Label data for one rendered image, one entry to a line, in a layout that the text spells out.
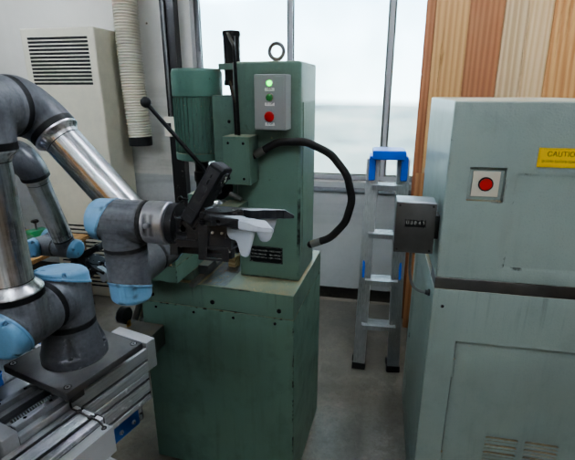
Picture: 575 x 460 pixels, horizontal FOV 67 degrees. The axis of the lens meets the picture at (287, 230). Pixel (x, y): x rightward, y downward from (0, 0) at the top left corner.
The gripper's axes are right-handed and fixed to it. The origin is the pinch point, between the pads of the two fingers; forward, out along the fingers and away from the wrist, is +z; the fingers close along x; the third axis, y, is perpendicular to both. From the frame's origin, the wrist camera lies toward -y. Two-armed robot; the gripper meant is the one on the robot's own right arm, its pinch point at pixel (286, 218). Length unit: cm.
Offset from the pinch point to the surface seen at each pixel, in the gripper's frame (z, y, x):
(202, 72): -45, -35, -72
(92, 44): -162, -71, -178
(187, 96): -50, -28, -71
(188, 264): -47, 28, -64
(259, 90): -22, -28, -61
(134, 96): -144, -43, -194
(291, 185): -14, 0, -71
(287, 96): -14, -27, -62
